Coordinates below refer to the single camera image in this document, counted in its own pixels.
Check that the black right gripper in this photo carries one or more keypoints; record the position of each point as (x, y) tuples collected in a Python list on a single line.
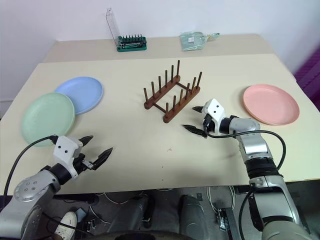
[(208, 123)]

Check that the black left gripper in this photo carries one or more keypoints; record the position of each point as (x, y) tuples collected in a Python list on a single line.
[(79, 162)]

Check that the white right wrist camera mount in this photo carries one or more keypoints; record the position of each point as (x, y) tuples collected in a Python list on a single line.
[(215, 107)]

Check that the purple object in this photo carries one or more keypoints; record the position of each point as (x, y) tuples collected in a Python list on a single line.
[(308, 75)]

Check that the dark grey rounded shape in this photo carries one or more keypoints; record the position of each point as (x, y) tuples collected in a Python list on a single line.
[(195, 217), (132, 215)]

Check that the clear plastic bag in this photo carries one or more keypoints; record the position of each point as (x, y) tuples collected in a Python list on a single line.
[(192, 42)]

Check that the black bar under table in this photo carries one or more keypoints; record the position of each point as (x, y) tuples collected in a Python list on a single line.
[(77, 198)]

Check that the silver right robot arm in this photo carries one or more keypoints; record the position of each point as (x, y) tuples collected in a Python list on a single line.
[(252, 147)]

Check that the light blue plate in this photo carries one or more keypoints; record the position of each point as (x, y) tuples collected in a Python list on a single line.
[(82, 92)]

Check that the light green plate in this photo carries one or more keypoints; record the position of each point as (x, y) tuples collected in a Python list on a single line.
[(47, 117)]

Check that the white shoe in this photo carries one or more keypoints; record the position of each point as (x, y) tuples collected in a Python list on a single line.
[(66, 225)]

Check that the wooden dish rack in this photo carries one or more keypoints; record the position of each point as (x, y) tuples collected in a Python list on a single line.
[(172, 116)]

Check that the pink-red plate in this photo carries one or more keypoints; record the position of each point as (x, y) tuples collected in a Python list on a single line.
[(271, 103)]

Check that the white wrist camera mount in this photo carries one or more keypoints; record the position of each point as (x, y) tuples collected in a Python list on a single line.
[(215, 107), (65, 147)]

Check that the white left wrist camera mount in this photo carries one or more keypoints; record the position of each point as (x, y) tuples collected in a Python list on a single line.
[(65, 147)]

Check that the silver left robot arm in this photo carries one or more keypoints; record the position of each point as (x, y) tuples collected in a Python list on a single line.
[(30, 187)]

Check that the green screwdriver bit set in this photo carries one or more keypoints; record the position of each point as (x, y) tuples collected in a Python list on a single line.
[(132, 46)]

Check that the black metal table leg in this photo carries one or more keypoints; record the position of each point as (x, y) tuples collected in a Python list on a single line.
[(228, 225)]

